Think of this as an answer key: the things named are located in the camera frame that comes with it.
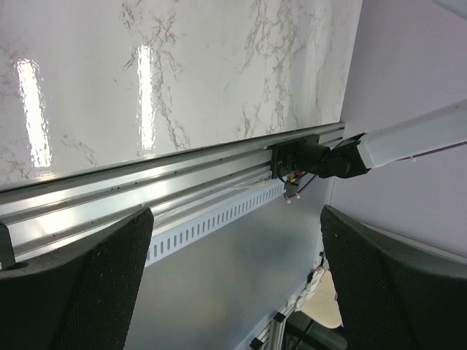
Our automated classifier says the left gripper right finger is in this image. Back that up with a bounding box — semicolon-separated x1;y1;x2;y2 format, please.
320;206;466;349

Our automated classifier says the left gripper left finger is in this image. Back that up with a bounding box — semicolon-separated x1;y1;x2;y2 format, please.
1;208;154;349

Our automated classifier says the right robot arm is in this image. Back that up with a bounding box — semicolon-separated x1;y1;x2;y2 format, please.
295;101;466;179

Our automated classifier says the aluminium front rail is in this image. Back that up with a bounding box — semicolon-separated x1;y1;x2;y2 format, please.
1;122;344;267

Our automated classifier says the white slotted cable duct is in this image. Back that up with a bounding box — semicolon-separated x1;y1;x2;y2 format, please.
145;180;284;267

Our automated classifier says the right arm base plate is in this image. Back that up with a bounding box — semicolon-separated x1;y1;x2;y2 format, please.
270;134;320;180

